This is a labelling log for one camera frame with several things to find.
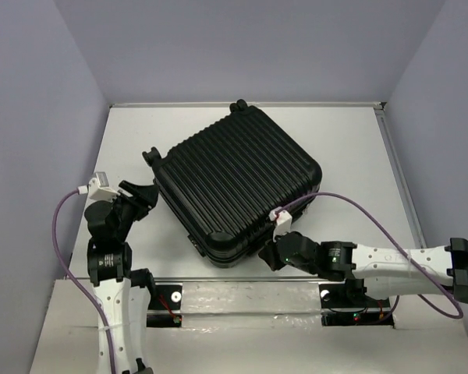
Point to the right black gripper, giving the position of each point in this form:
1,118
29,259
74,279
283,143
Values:
268,252

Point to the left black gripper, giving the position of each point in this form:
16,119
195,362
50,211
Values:
144,197

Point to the black hard-shell suitcase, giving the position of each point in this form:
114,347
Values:
223,181

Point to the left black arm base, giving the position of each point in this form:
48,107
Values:
164,310

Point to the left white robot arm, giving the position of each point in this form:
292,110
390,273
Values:
121,294

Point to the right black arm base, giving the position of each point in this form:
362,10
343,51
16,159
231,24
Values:
342,305

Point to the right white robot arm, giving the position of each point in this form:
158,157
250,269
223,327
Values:
373,272

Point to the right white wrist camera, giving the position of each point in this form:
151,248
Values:
282,221

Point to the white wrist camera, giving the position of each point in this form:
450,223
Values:
282,221
98,188

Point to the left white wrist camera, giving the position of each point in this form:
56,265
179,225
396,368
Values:
98,188

